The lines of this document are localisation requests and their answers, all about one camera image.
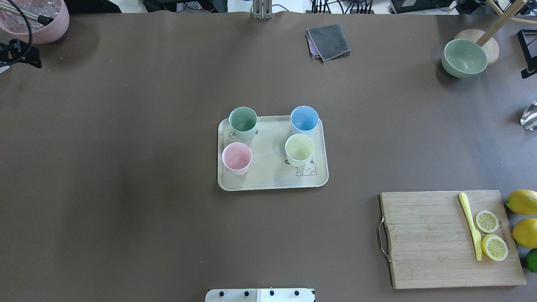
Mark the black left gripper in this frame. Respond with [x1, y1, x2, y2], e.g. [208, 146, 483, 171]
[0, 39, 42, 68]

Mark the green cup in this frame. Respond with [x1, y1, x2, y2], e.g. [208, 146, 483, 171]
[229, 107, 258, 140]

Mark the pink cup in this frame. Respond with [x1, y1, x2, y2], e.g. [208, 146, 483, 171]
[222, 143, 253, 175]

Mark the blue cup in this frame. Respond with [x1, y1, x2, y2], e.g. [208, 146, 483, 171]
[290, 105, 319, 136]

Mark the cream yellow cup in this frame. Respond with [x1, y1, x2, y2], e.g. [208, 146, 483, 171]
[284, 134, 315, 167]

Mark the pink bowl with ice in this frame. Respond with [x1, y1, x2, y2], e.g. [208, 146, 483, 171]
[0, 0, 70, 44]

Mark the metal tube in bowl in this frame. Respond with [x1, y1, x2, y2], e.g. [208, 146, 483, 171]
[0, 2, 54, 26]

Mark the purple cloth under grey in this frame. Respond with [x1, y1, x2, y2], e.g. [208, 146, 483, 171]
[306, 34, 320, 60]

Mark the grey folded cloth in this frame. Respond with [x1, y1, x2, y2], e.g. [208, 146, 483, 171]
[306, 23, 351, 62]

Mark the green bowl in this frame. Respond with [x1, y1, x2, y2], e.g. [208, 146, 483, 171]
[441, 39, 488, 78]

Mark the wooden cutting board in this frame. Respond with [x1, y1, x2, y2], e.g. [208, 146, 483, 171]
[379, 190, 526, 290]

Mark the wooden cup tree stand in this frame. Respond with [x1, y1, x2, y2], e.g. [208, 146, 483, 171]
[454, 0, 536, 66]

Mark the yellow plastic knife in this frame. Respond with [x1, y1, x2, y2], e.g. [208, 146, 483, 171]
[459, 192, 483, 261]

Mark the lemon half slice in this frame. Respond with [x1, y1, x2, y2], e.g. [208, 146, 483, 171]
[481, 234, 508, 261]
[475, 210, 499, 234]

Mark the clear glass on stand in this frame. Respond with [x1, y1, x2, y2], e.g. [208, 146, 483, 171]
[520, 100, 537, 130]

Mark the whole yellow lemon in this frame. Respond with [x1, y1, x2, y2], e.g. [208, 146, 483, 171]
[505, 190, 537, 215]
[512, 218, 537, 249]

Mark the green lime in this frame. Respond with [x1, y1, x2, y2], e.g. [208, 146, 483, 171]
[525, 248, 537, 273]

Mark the aluminium frame post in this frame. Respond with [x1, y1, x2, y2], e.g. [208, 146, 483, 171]
[252, 0, 273, 19]

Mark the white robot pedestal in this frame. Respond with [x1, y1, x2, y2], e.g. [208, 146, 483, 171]
[205, 287, 316, 302]

